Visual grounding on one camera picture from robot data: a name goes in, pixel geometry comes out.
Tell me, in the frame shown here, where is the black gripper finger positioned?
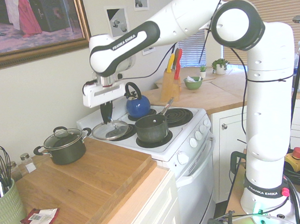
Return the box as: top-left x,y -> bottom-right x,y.
99,102 -> 109,125
106,100 -> 115,121

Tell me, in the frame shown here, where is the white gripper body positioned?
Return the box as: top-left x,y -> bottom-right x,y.
81,80 -> 126,109

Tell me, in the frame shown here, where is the glass lid with steel handle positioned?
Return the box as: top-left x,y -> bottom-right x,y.
90,116 -> 130,142

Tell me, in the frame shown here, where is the glass lid with black knob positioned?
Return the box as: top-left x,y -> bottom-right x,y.
41,125 -> 83,150

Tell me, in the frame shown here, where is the small succulent in white pot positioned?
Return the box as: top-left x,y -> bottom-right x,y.
199,64 -> 208,79

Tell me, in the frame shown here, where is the leafy plant in white pot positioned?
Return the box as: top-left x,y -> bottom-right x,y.
210,57 -> 231,76

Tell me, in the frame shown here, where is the wooden knife block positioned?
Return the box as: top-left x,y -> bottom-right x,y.
158,68 -> 183,103

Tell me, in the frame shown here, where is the large black coil burner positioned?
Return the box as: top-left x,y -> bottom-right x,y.
162,106 -> 195,128

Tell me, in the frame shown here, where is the large wooden butcher block board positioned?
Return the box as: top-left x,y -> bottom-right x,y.
10,131 -> 158,224

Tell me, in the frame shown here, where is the red knife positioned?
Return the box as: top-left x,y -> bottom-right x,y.
172,48 -> 185,80

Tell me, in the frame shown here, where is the green ceramic bowl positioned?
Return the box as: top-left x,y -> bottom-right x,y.
182,75 -> 204,91

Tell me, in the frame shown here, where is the white crumpled cloth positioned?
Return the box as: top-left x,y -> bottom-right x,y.
185,74 -> 202,84

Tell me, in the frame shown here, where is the glass spice jar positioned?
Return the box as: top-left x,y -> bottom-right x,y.
9,160 -> 23,182
19,152 -> 38,175

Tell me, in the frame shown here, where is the gold framed painting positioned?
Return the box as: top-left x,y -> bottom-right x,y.
0,0 -> 96,72

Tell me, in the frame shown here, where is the white base cabinet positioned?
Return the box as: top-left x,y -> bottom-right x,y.
92,164 -> 182,224
208,99 -> 300,203

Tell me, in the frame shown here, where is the white electric stove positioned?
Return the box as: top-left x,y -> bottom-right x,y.
74,87 -> 223,224

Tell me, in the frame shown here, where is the red paper packet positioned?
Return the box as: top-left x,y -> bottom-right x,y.
19,206 -> 61,224

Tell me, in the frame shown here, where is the white paper packet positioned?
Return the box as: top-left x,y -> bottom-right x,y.
27,207 -> 60,224

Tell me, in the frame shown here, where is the black bar clamp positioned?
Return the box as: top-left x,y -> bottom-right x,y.
206,210 -> 237,224
230,150 -> 250,184

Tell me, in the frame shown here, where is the green ribbed utensil holder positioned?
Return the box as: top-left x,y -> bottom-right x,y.
0,176 -> 28,224

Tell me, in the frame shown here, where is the yellow emergency stop button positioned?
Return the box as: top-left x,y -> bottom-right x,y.
284,146 -> 300,173

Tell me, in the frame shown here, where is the clear plastic bottle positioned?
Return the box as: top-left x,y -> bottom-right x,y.
292,40 -> 300,73

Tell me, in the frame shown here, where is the blue kettle with black handle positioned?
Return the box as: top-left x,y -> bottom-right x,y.
123,80 -> 151,120

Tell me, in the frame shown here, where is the dark saucepan with steel handle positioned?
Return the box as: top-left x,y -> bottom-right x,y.
133,97 -> 178,145

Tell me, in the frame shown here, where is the black two-handled stockpot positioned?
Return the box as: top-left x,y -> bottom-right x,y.
31,124 -> 95,168

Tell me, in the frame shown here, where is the yellow handled knife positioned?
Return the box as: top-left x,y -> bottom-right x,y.
166,53 -> 177,74

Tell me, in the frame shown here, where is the white oven door handle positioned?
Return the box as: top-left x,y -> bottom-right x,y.
173,143 -> 216,188

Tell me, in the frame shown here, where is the black wire whisk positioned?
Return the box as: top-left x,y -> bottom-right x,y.
0,143 -> 14,189

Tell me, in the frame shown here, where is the black camera stand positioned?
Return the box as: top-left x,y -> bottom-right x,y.
279,14 -> 300,148

